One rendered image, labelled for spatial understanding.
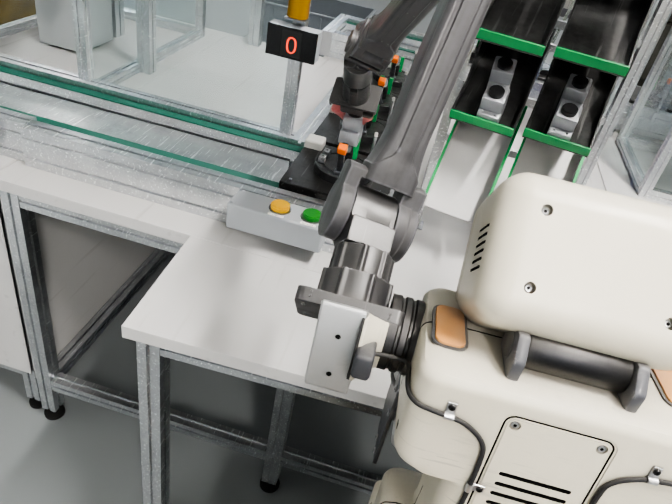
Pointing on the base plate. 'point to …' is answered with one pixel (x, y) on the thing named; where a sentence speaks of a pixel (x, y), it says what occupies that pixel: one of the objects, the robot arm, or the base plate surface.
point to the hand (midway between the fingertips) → (354, 118)
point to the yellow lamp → (298, 9)
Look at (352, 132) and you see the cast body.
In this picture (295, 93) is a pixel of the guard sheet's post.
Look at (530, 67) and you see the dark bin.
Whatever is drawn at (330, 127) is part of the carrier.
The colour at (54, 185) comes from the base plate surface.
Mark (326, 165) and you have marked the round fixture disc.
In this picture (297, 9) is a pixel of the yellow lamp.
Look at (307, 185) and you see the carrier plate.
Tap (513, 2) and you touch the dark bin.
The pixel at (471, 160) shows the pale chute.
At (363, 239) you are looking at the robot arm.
